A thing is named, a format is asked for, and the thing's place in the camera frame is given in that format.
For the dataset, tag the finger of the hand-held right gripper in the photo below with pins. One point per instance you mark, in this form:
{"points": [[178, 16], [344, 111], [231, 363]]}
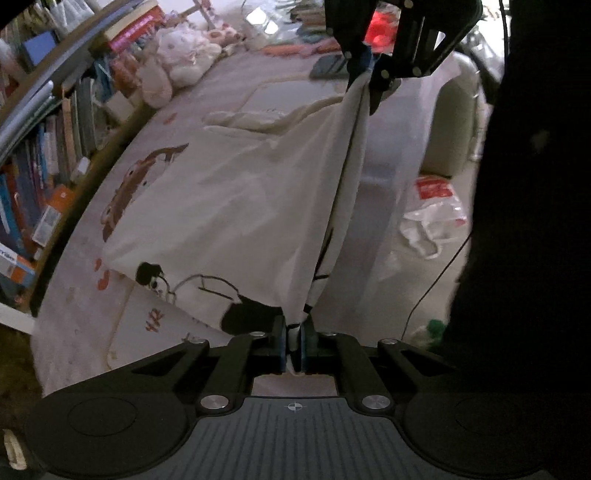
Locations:
{"points": [[383, 78], [365, 55]]}

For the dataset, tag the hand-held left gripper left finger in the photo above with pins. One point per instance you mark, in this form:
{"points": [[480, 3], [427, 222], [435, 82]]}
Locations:
{"points": [[279, 346]]}

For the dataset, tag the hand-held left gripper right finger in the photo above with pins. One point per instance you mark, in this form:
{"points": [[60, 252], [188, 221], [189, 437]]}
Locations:
{"points": [[304, 346]]}

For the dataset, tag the white cartoon print t-shirt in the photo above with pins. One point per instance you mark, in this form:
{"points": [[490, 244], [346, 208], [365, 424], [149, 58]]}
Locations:
{"points": [[221, 207]]}

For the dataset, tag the dark grey pouch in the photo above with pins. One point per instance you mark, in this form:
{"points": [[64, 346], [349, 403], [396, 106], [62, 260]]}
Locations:
{"points": [[325, 67]]}

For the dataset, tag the white rounded cushion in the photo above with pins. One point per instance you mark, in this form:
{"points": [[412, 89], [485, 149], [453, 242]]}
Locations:
{"points": [[452, 120]]}

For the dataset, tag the green white object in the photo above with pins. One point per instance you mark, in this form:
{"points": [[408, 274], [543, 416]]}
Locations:
{"points": [[434, 327]]}

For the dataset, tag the rumpled cream garment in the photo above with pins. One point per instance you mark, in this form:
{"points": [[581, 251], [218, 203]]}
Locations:
{"points": [[249, 121]]}

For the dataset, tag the small white plush toy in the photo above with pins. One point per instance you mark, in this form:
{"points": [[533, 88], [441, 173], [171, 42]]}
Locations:
{"points": [[224, 36]]}

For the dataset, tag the white red plastic bag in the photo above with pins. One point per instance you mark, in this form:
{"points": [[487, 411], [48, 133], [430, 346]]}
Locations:
{"points": [[434, 217]]}

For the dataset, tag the white pink plush toy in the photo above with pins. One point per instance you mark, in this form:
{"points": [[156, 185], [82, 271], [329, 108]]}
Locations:
{"points": [[184, 55]]}

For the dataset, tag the person's dark clothed body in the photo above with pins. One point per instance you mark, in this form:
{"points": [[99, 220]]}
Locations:
{"points": [[531, 184]]}

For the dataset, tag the pale pink printed bedsheet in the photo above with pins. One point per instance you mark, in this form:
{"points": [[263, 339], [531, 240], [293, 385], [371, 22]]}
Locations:
{"points": [[78, 323]]}

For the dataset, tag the pink round plush toy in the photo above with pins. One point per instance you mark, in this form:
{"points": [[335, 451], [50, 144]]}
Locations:
{"points": [[154, 85]]}

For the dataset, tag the white cube box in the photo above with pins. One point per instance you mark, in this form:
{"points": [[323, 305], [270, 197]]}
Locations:
{"points": [[117, 108]]}

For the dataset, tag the flat orange white box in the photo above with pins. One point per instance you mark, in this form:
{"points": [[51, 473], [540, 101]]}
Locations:
{"points": [[51, 217]]}

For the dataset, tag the tall orange white box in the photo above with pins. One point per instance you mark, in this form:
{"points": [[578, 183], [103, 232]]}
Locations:
{"points": [[21, 272]]}

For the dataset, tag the row of books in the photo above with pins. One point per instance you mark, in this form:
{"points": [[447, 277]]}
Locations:
{"points": [[46, 152]]}

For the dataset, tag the wooden bookshelf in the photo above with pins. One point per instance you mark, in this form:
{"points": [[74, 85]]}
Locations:
{"points": [[23, 117]]}

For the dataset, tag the white shelf post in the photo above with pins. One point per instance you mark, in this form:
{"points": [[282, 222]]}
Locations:
{"points": [[14, 318]]}

